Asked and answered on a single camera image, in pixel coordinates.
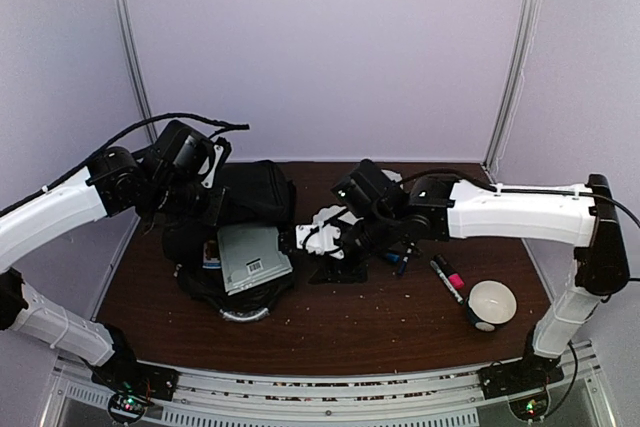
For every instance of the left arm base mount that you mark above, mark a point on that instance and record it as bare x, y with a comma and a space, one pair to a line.
135, 390

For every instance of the pink highlighter marker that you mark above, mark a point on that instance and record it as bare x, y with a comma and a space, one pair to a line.
450, 273

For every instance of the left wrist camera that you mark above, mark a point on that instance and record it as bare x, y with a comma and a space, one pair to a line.
183, 154

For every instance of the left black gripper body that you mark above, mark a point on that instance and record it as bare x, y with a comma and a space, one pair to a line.
175, 198

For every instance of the dog picture book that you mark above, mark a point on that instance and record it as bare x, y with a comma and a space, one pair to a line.
211, 259

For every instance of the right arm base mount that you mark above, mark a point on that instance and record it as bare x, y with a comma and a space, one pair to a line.
525, 387

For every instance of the grey cloth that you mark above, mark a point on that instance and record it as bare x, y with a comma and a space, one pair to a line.
393, 176

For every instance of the grey notebook with barcode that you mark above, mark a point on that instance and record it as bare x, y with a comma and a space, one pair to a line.
250, 256

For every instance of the right aluminium corner post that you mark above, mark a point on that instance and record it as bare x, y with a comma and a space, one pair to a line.
513, 86

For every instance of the left aluminium corner post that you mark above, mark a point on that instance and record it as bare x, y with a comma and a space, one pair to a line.
132, 59

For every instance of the black student backpack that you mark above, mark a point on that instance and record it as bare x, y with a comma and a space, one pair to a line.
259, 192

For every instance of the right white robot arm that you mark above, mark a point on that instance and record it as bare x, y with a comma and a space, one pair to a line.
376, 212

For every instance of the blue capped white pen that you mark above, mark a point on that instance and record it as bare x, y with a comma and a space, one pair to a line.
402, 266

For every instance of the white marker pen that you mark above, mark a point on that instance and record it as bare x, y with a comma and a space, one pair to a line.
446, 282

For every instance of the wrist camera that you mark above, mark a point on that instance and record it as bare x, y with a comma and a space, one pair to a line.
322, 237
183, 154

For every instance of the aluminium corner post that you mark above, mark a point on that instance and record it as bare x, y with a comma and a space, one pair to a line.
513, 86
132, 59

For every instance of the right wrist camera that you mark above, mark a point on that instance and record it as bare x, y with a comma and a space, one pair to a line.
322, 237

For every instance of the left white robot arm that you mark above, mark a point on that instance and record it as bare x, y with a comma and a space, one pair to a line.
111, 182

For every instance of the aluminium front rail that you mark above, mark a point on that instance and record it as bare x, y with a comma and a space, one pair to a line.
443, 397

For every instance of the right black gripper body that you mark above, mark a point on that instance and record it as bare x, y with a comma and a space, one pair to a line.
376, 232

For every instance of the white and dark blue bowl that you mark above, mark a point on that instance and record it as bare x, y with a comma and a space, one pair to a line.
490, 305

